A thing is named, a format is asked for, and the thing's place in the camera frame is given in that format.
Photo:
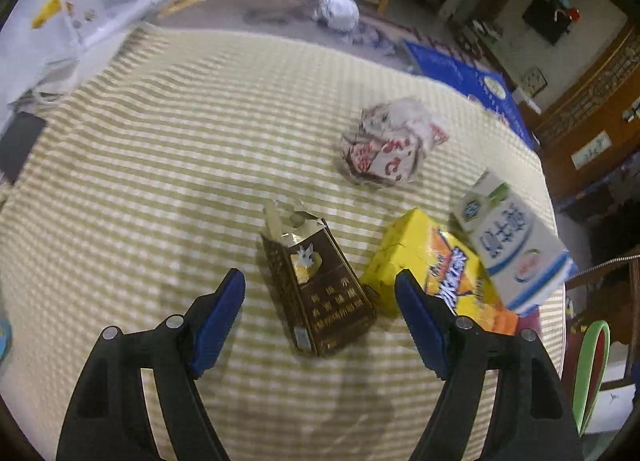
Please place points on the printed paper wrapper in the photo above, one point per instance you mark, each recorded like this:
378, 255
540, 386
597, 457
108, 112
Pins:
390, 151

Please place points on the yellow tea carton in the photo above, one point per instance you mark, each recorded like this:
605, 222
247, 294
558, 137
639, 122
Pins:
400, 251

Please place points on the yellow checked tablecloth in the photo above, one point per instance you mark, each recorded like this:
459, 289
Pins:
175, 141

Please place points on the brown cigarette box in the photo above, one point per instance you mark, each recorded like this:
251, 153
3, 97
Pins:
320, 291

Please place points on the crumpled white paper ball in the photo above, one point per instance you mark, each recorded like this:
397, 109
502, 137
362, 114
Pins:
337, 11

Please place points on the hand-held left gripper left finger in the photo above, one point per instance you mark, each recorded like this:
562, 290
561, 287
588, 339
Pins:
217, 321

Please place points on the carved wooden partition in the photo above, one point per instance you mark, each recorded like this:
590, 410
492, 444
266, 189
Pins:
590, 91

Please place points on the white blue milk carton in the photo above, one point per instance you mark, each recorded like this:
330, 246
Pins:
515, 251

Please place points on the black flat case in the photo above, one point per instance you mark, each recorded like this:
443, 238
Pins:
20, 146

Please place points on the short painted wall scroll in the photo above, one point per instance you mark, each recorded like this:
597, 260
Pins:
592, 148

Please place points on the yellow label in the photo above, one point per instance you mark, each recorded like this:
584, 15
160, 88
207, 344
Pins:
47, 11

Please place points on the red bin with green rim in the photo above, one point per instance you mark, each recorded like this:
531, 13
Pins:
580, 391

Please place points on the standing picture frame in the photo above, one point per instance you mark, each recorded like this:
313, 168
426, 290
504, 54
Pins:
533, 82

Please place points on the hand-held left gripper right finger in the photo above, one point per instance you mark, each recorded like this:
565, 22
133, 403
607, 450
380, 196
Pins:
420, 321

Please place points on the grey crumpled paper scraps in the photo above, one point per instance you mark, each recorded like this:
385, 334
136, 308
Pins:
372, 38

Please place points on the blue poster board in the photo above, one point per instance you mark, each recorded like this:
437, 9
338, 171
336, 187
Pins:
450, 66

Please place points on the black wall television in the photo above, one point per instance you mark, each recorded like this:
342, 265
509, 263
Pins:
545, 18

